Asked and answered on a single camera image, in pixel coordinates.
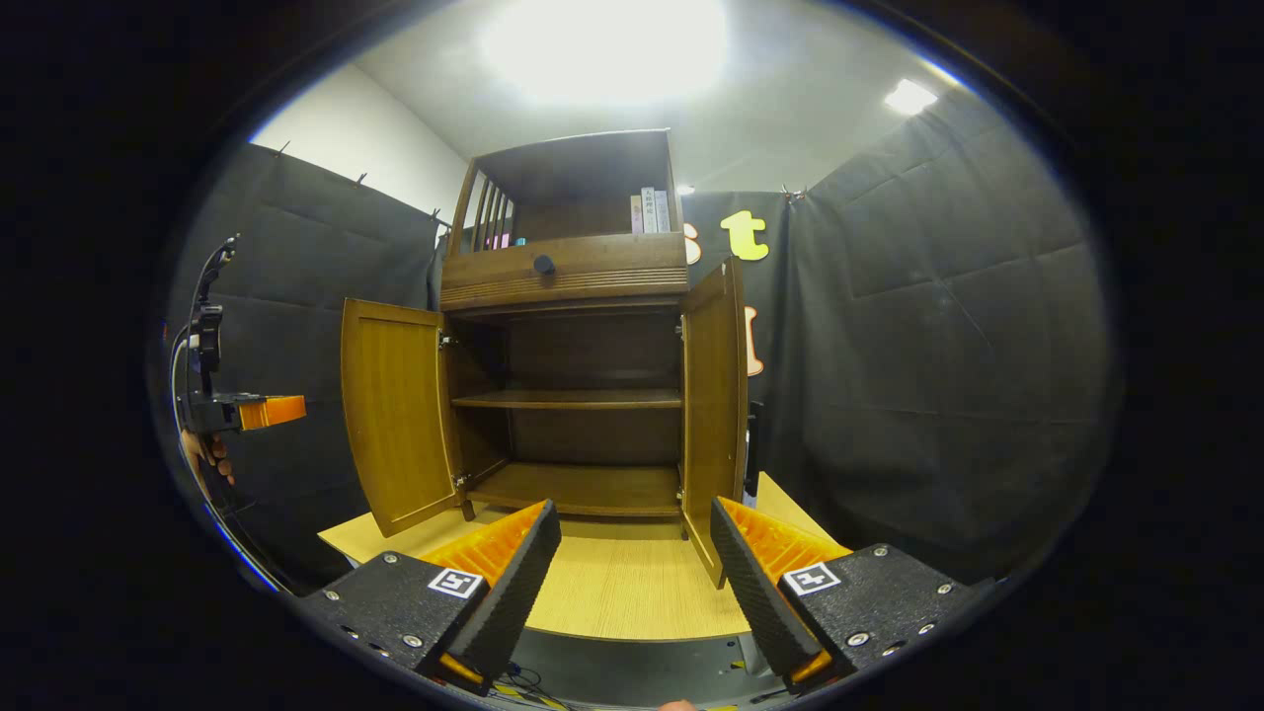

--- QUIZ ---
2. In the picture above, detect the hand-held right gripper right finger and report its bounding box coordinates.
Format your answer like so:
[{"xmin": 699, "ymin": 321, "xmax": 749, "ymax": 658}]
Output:
[{"xmin": 711, "ymin": 496, "xmax": 998, "ymax": 693}]

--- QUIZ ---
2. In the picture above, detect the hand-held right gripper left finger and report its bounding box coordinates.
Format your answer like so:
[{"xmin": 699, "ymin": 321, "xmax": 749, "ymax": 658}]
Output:
[{"xmin": 296, "ymin": 499, "xmax": 562, "ymax": 693}]

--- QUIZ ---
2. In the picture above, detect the wooden cabinet door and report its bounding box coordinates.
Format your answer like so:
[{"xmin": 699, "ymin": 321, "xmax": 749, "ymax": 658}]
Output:
[
  {"xmin": 679, "ymin": 257, "xmax": 749, "ymax": 591},
  {"xmin": 341, "ymin": 298, "xmax": 465, "ymax": 539}
]

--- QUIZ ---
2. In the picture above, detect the wooden double-door shoe cabinet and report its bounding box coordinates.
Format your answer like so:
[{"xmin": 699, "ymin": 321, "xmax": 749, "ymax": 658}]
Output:
[{"xmin": 341, "ymin": 128, "xmax": 751, "ymax": 591}]

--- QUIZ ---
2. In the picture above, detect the wooden inner cabinet shelf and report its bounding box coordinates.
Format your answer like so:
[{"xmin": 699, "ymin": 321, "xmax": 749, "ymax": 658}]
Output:
[{"xmin": 452, "ymin": 388, "xmax": 684, "ymax": 411}]

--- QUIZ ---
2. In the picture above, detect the wooden cabinet drawer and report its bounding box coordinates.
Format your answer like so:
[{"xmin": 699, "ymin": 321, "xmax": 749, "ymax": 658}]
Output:
[{"xmin": 440, "ymin": 232, "xmax": 689, "ymax": 312}]

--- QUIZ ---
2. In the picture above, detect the black backdrop cloth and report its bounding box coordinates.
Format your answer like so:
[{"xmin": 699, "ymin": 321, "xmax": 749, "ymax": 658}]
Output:
[{"xmin": 163, "ymin": 84, "xmax": 1117, "ymax": 593}]

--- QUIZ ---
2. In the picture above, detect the large ceiling light panel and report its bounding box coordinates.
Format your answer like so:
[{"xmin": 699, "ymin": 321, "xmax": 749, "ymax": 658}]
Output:
[{"xmin": 484, "ymin": 0, "xmax": 727, "ymax": 105}]

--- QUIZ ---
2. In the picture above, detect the small ceiling light panel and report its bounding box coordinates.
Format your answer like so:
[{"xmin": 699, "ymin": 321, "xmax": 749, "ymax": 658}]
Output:
[{"xmin": 884, "ymin": 79, "xmax": 939, "ymax": 116}]

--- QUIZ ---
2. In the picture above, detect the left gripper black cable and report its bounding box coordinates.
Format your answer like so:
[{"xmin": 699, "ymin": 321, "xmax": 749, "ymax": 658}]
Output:
[{"xmin": 168, "ymin": 237, "xmax": 297, "ymax": 593}]

